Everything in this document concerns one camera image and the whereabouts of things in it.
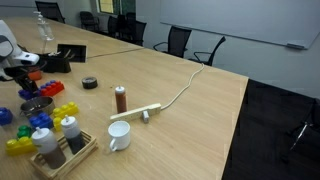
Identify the small yellow lego brick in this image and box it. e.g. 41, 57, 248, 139
53, 117, 63, 132

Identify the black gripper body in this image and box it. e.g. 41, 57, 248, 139
3, 64, 43, 83

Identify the clear pump bottle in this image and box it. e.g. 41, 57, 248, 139
33, 10, 55, 43

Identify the dark sauce squeeze bottle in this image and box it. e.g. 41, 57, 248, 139
60, 114, 86, 155

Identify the black flat tray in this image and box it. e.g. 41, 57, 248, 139
57, 43, 87, 63

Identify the metal bowl with handle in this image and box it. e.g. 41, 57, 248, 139
19, 96, 56, 118

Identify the white ceramic mug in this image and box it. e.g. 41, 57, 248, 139
107, 120, 132, 153

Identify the black tool box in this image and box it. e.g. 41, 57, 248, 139
38, 51, 72, 74

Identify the white whiteboard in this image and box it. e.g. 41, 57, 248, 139
159, 0, 320, 50

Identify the square blue lego brick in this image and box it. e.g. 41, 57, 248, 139
29, 112, 54, 130

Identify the brown spice bottle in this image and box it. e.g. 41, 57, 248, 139
114, 85, 128, 114

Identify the window with dark frame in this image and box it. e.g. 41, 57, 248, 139
96, 0, 137, 16

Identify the black office chair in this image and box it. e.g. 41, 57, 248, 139
188, 35, 227, 67
34, 0, 66, 24
153, 25, 193, 58
106, 13, 148, 47
79, 10, 101, 33

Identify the long yellow lego brick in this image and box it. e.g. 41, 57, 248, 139
51, 101, 80, 119
5, 135, 38, 157

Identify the black tape roll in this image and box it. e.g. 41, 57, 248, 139
81, 76, 99, 90

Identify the green lego brick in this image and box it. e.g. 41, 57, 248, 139
17, 124, 33, 139

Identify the small orange block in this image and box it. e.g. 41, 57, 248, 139
28, 69, 43, 81

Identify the long red lego brick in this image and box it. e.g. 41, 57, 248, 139
39, 79, 65, 98

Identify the white power strip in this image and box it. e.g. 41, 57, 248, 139
110, 102, 162, 122

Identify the purple lego brick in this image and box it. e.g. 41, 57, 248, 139
18, 88, 41, 101

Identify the white power cable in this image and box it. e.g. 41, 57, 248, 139
160, 62, 205, 111

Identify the small wooden crate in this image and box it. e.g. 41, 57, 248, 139
28, 129, 99, 180

